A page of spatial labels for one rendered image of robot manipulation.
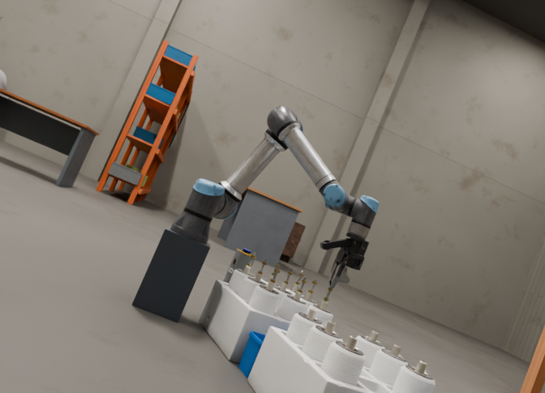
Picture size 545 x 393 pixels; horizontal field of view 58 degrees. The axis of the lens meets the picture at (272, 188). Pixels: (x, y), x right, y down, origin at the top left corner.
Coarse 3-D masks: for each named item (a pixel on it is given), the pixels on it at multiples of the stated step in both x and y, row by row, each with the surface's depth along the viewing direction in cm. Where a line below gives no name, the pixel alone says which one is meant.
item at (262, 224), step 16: (256, 192) 644; (240, 208) 643; (256, 208) 646; (272, 208) 650; (288, 208) 654; (224, 224) 788; (240, 224) 643; (256, 224) 646; (272, 224) 650; (288, 224) 653; (240, 240) 642; (256, 240) 646; (272, 240) 650; (256, 256) 646; (272, 256) 649
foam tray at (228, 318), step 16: (224, 288) 188; (208, 304) 194; (224, 304) 182; (240, 304) 171; (208, 320) 190; (224, 320) 176; (240, 320) 166; (256, 320) 164; (272, 320) 166; (224, 336) 171; (240, 336) 162; (224, 352) 166; (240, 352) 163
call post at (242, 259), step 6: (240, 252) 210; (234, 258) 212; (240, 258) 208; (246, 258) 209; (234, 264) 210; (240, 264) 209; (246, 264) 210; (252, 264) 211; (228, 270) 213; (228, 276) 210; (228, 282) 208
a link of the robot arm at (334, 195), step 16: (272, 112) 190; (288, 112) 188; (272, 128) 188; (288, 128) 184; (288, 144) 185; (304, 144) 182; (304, 160) 180; (320, 160) 180; (320, 176) 177; (320, 192) 178; (336, 192) 172; (336, 208) 180
